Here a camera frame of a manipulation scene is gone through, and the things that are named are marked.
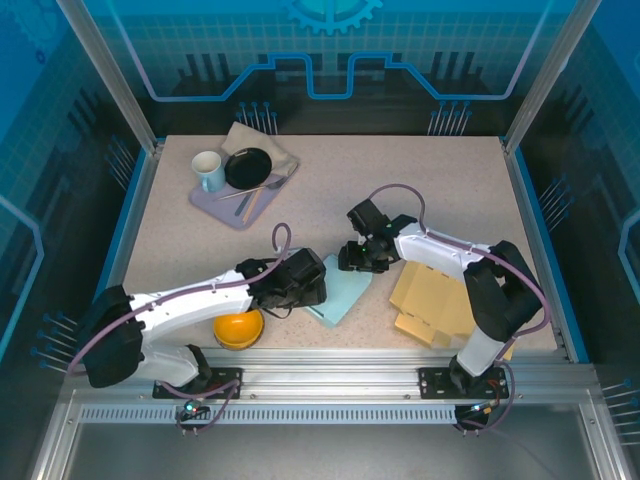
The orange bowl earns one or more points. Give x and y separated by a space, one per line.
240 332

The small connector with light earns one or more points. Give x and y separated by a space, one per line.
482 410
192 407

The black plate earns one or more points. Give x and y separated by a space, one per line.
248 167

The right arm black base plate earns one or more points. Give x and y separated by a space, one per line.
435 385

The grey knife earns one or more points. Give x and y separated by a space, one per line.
242 204

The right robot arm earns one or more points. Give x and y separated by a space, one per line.
435 250

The light blue mug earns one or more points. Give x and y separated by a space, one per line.
209 167

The aluminium rail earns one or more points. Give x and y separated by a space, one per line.
325 375

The lavender tray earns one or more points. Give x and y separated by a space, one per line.
267 197

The aluminium frame post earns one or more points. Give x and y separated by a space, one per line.
111 75
547 75

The beige cloth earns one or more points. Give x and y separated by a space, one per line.
250 137

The metal fork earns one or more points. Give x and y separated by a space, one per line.
250 190

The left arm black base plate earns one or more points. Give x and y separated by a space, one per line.
225 385

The light blue paper box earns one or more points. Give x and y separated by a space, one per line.
345 295

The yellow paper box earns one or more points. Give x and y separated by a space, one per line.
430 300

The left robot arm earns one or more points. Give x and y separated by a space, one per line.
200 300

